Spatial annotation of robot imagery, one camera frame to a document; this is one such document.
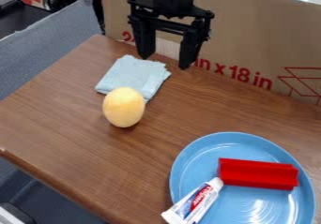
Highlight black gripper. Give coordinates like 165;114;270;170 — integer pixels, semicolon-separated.
128;0;213;69

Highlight white toothpaste tube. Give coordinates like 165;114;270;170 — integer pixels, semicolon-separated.
160;177;223;224

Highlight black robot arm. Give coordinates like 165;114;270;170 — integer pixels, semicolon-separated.
128;0;213;69

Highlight light blue folded cloth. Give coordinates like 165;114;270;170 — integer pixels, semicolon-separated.
94;54;171;101

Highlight blue plate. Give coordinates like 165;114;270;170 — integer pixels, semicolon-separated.
169;132;315;224

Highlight cardboard box with red print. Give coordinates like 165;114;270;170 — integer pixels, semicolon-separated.
100;0;321;107

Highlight yellow lemon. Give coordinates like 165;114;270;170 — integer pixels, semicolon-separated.
102;87;145;127

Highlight grey fabric partition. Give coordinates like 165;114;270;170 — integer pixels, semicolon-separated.
0;0;101;100

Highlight red plastic block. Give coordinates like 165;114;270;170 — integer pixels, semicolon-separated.
217;157;299;191

